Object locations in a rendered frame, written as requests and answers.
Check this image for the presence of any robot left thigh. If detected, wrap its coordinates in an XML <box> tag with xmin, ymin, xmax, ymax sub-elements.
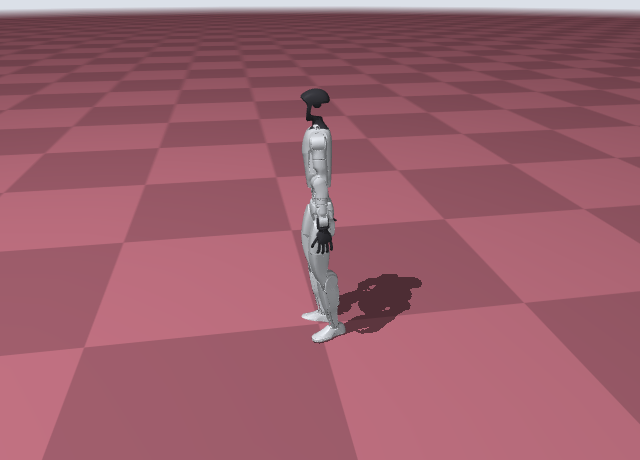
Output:
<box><xmin>308</xmin><ymin>214</ymin><xmax>337</xmax><ymax>288</ymax></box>

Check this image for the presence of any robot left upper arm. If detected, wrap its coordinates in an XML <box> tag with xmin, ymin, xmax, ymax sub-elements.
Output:
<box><xmin>309</xmin><ymin>133</ymin><xmax>328</xmax><ymax>188</ymax></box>

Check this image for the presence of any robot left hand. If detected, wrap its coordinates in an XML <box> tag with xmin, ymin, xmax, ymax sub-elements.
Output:
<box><xmin>311</xmin><ymin>218</ymin><xmax>333</xmax><ymax>254</ymax></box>

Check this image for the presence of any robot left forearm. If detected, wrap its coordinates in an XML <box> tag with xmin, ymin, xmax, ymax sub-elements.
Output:
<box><xmin>313</xmin><ymin>178</ymin><xmax>329</xmax><ymax>227</ymax></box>

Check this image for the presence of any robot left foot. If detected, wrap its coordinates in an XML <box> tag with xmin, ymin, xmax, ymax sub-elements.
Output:
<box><xmin>312</xmin><ymin>322</ymin><xmax>346</xmax><ymax>342</ymax></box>

